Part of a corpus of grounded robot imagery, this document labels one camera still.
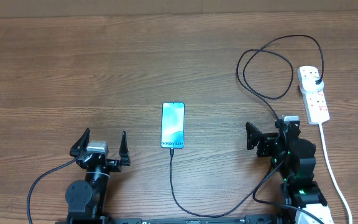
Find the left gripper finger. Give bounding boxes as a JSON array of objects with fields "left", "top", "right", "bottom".
[
  {"left": 70, "top": 128, "right": 90, "bottom": 157},
  {"left": 119, "top": 131, "right": 131, "bottom": 166}
]

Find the blue Galaxy smartphone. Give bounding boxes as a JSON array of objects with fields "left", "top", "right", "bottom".
[{"left": 160, "top": 102, "right": 185, "bottom": 149}]

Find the white power strip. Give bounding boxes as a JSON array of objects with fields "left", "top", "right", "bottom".
[{"left": 298, "top": 66, "right": 330, "bottom": 125}]

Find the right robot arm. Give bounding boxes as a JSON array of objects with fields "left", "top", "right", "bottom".
[{"left": 244, "top": 116, "right": 333, "bottom": 224}]

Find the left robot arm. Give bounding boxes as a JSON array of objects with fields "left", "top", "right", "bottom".
[{"left": 65, "top": 129, "right": 131, "bottom": 223}]

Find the white charger plug adapter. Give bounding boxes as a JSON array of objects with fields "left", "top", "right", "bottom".
[{"left": 300, "top": 77, "right": 324, "bottom": 94}]

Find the white power strip cord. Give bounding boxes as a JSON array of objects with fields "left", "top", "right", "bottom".
[{"left": 318, "top": 123, "right": 354, "bottom": 224}]

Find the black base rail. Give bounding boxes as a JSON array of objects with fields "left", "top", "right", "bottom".
[{"left": 56, "top": 214, "right": 282, "bottom": 224}]

